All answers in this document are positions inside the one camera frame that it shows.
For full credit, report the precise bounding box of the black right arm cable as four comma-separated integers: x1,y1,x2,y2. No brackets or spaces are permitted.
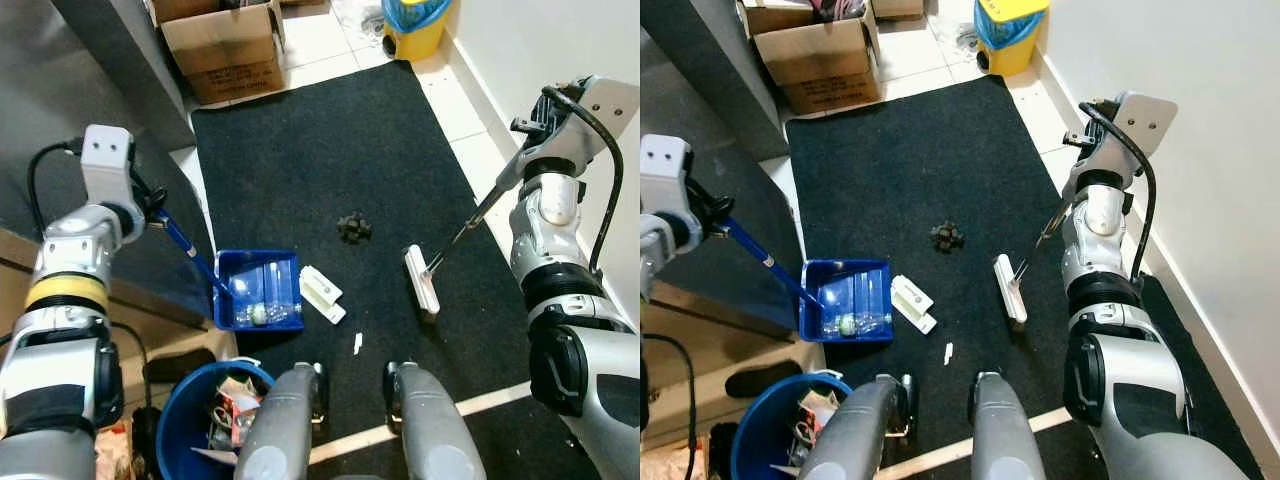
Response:
1078,102,1160,283
540,85,627,273

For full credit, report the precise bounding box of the grey left robot leg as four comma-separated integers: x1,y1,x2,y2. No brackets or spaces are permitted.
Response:
233,362,329,480
798,374,913,480

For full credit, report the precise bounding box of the blue long-handled dustpan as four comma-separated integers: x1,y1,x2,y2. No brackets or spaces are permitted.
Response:
152,210,306,334
722,218,895,345

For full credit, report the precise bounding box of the white plastic block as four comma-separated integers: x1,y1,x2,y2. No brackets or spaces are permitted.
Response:
891,275,939,335
299,265,348,325

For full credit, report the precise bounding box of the grey robot leg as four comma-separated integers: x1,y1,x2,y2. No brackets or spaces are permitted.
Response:
233,362,329,480
968,371,1059,480
798,374,913,480
383,361,488,480

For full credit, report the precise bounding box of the brown cardboard box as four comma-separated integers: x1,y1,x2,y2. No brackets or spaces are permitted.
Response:
738,0,883,115
150,0,288,106

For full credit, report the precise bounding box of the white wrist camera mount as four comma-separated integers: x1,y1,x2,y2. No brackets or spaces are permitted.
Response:
1112,91,1180,157
574,75,641,133
80,125,137,208
640,134,694,217

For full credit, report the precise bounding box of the clear plastic bottle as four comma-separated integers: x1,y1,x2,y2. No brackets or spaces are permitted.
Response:
236,262,301,327
822,272,891,337

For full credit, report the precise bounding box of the dark grey cabinet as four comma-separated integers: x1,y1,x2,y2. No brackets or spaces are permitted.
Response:
0,0,216,293
640,0,803,293

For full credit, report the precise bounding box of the white-headed metal-handled broom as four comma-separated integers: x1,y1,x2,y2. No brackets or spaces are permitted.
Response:
993,203,1069,327
403,178,523,317

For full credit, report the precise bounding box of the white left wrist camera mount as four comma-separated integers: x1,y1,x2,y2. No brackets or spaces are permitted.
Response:
80,125,137,208
640,134,694,217

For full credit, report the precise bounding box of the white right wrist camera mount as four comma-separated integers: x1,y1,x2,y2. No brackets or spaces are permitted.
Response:
574,75,641,133
1112,91,1180,157

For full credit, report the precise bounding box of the blue round bucket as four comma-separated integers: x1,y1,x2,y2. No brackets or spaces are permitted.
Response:
154,359,277,480
729,371,853,480

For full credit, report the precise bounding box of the white floor tape strip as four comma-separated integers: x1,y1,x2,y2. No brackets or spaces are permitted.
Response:
308,381,533,467
873,406,1073,480

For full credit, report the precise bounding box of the grey right robot leg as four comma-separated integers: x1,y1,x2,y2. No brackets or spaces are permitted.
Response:
383,361,488,480
968,371,1059,480

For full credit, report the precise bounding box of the yellow bin with blue bag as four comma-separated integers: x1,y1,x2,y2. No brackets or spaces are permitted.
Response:
974,0,1052,79
382,0,453,63

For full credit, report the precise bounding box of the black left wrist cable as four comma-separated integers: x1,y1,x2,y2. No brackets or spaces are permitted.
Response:
27,140,83,239

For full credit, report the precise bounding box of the crumpled red white packaging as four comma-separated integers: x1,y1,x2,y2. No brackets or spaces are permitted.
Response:
790,388,841,466
207,378,263,451

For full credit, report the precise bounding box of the black floor mat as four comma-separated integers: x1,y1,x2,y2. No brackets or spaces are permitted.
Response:
190,60,601,480
783,75,1267,480

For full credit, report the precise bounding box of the black thin body cable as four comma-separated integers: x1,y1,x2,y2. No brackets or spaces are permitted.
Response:
100,320,153,413
640,334,698,480

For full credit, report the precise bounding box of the black slipper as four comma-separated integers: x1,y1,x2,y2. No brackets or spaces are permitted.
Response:
143,348,218,387

